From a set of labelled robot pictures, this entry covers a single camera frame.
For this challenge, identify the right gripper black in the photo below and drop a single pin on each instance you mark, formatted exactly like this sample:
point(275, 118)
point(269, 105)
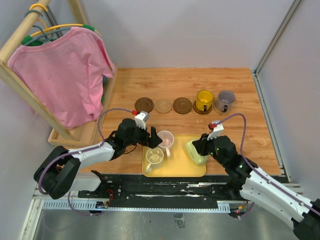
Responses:
point(201, 144)

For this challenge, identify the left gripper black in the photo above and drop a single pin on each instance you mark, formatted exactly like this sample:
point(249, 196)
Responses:
point(153, 141)

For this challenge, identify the pink cup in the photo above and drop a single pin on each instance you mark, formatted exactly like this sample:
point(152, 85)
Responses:
point(167, 142)

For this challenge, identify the white cup green handle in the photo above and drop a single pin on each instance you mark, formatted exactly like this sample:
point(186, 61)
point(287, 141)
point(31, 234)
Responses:
point(195, 157)

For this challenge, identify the yellow plastic tray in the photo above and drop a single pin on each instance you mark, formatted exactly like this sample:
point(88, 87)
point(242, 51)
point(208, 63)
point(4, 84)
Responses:
point(179, 164)

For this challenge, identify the woven rattan coaster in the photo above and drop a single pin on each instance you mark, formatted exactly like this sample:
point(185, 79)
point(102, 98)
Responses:
point(163, 106)
point(222, 109)

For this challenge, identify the large brown wooden coaster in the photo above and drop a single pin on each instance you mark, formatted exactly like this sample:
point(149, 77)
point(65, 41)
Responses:
point(144, 104)

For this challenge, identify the yellow translucent cup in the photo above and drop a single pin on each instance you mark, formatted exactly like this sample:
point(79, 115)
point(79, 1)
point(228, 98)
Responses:
point(204, 97)

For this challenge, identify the purple translucent cup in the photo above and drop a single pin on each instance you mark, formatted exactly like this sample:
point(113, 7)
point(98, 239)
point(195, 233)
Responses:
point(226, 97)

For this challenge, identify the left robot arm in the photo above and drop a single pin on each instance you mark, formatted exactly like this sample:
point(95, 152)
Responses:
point(59, 173)

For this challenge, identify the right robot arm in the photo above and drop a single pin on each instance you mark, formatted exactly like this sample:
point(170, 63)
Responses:
point(252, 183)

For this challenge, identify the cream cup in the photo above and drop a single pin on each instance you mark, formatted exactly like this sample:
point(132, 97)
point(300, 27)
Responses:
point(154, 159)

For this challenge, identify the pink t-shirt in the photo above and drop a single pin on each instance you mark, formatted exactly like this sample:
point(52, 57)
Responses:
point(66, 75)

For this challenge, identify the grey hanger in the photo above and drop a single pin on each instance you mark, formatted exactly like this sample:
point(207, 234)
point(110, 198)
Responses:
point(42, 32)

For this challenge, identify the yellow hanger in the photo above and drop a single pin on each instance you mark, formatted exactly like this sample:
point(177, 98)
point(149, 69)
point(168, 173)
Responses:
point(78, 14)

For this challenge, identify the green garment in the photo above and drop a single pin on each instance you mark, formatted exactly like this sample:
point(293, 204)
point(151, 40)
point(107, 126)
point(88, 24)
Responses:
point(29, 39)

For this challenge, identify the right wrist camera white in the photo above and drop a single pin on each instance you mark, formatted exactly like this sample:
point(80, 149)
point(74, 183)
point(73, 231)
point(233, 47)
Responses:
point(216, 128)

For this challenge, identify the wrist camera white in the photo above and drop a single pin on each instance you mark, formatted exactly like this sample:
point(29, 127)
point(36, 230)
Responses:
point(141, 119)
point(216, 128)

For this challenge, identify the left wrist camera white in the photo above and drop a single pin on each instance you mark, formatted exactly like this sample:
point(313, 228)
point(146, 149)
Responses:
point(141, 119)

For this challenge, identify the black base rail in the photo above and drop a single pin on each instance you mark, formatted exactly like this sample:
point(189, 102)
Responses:
point(139, 191)

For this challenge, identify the aluminium frame post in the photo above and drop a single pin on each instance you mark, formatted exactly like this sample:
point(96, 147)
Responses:
point(294, 7)

